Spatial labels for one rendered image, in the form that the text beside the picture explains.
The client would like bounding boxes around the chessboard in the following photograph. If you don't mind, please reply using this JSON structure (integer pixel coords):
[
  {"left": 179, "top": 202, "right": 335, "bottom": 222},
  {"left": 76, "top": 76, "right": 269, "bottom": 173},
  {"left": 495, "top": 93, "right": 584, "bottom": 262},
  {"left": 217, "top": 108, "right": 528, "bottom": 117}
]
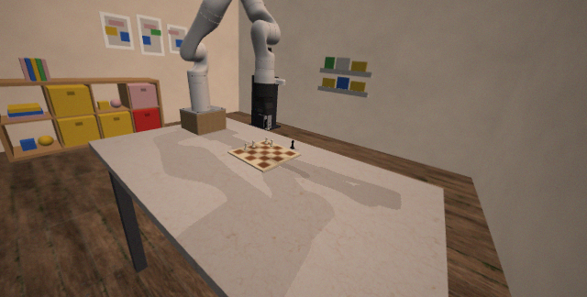
[{"left": 227, "top": 139, "right": 301, "bottom": 172}]

